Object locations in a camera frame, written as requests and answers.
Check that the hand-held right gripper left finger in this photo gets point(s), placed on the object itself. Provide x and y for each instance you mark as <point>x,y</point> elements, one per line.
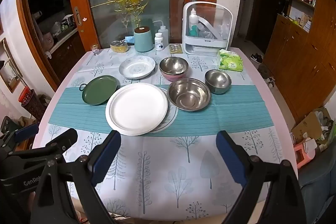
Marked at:
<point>105,158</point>

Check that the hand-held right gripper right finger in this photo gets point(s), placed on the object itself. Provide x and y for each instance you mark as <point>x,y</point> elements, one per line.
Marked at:
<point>232,158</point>

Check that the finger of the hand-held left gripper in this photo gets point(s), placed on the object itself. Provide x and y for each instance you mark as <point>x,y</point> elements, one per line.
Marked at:
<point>27,132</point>
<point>61,140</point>

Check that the large white plate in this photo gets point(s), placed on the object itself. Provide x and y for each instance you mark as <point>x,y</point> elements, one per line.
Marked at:
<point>136,108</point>

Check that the green plate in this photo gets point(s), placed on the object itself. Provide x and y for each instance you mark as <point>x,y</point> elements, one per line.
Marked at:
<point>98,88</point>

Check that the large steel bowl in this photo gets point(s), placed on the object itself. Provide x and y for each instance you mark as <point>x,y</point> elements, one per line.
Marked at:
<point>189,95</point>

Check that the small steel bowl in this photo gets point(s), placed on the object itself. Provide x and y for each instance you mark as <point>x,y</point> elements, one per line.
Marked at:
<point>218,81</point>

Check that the floral patterned plate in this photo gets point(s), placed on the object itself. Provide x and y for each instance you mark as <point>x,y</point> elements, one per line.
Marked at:
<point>136,67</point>

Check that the pink steel-lined bowl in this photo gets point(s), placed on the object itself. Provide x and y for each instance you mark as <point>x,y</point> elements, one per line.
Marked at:
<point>173,66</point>

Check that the pink plastic basket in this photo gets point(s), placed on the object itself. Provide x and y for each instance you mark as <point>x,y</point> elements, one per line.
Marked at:
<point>302,154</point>

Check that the cardboard box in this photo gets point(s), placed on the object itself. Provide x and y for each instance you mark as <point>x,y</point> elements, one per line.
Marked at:
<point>307,127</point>

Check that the wooden kitchen cabinet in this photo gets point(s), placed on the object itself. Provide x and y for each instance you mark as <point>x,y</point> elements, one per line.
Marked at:
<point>65,56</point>

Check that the grey slipper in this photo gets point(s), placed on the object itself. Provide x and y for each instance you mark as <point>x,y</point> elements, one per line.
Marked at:
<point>266,75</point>

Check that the grey-blue chair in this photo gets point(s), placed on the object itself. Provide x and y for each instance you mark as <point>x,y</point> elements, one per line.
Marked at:
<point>319,184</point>

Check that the small glass jar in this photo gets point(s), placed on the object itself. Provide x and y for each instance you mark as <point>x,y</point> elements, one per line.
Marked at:
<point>95,50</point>

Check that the green tissue pack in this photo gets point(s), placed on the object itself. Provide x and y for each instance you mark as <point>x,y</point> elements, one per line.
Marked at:
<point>229,62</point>

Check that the black sneaker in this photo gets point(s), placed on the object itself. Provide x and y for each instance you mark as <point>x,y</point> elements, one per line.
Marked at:
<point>256,58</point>

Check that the yellow sponge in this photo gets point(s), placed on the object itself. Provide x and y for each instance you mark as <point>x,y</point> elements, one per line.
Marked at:
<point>119,47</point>

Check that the wooden shelf cabinet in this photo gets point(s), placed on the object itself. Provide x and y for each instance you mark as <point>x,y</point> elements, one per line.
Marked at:
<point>296,64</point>

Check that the blue face mask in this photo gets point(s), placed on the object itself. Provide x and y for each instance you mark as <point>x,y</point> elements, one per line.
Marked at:
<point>129,39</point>

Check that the teal canister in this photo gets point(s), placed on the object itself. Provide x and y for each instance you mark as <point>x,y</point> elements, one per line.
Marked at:
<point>143,41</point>

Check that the yellow packet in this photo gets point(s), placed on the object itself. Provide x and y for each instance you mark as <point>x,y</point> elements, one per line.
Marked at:
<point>176,48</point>

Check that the wooden framed glass door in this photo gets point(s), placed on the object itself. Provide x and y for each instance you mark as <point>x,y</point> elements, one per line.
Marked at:
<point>110,24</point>

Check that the white pill bottle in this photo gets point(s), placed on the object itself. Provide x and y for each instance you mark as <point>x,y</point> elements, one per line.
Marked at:
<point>159,43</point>

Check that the clear wash bottle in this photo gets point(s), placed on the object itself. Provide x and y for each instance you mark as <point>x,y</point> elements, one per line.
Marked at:
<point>163,33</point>

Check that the teal liquid bottle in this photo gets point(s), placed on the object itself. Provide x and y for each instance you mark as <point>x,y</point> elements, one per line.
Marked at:
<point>193,22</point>

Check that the wooden wall frame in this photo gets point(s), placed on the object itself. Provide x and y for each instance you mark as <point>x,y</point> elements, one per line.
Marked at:
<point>10,66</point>

